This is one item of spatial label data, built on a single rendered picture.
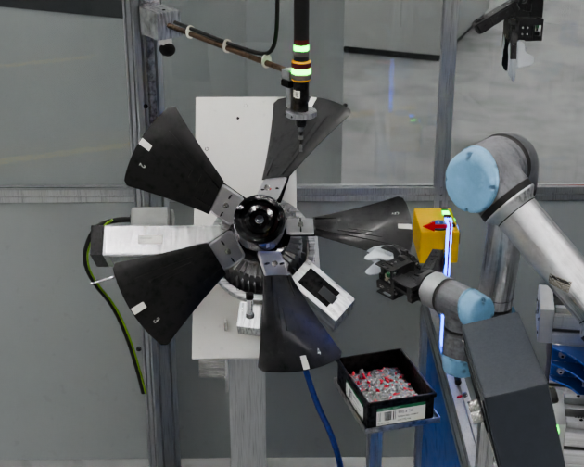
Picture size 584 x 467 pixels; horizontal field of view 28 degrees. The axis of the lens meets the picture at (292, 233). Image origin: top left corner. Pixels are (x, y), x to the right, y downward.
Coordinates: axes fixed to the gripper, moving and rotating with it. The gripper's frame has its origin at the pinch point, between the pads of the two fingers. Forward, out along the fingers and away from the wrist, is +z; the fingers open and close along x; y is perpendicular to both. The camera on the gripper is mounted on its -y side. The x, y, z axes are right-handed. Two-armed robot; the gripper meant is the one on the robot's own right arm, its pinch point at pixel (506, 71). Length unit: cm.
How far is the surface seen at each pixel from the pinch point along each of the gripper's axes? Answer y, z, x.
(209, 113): -74, 15, 15
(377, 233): -33, 30, -30
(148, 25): -89, -6, 24
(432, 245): -16.3, 44.5, -3.5
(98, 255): -99, 39, -20
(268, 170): -58, 20, -15
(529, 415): -14, 29, -108
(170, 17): -83, -9, 22
